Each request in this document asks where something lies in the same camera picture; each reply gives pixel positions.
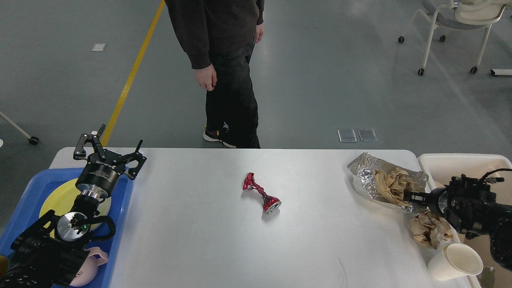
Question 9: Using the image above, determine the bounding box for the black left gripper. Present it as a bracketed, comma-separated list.
[74, 124, 147, 198]

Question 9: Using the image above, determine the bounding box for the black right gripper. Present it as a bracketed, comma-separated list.
[403, 187, 448, 215]

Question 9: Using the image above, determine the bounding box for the brown paper ball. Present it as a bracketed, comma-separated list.
[373, 168, 420, 206]

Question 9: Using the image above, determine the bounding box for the small brown paper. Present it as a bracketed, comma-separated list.
[408, 210, 454, 250]

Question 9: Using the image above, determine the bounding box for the aluminium foil sheet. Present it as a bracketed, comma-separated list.
[347, 152, 428, 214]

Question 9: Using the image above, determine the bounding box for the yellow round plate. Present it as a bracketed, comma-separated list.
[39, 178, 112, 231]

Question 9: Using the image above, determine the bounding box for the pink ribbed mug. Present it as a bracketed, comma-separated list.
[70, 246, 108, 287]

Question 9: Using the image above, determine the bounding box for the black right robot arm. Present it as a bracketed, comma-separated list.
[404, 168, 512, 270]

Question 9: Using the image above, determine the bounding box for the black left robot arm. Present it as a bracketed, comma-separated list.
[1, 125, 146, 288]

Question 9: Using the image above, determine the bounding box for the beige plastic bin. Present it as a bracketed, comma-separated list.
[418, 153, 512, 288]

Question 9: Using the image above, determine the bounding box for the left white chair leg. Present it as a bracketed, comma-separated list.
[0, 112, 40, 146]

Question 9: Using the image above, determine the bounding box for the white paper cup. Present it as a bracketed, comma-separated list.
[427, 242, 484, 281]

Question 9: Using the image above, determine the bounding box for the crushed red can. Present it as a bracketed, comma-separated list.
[242, 172, 282, 214]

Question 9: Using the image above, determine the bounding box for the person in dark clothes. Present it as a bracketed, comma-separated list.
[165, 0, 265, 149]

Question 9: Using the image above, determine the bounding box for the white wheeled chair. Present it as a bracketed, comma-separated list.
[398, 0, 511, 76]

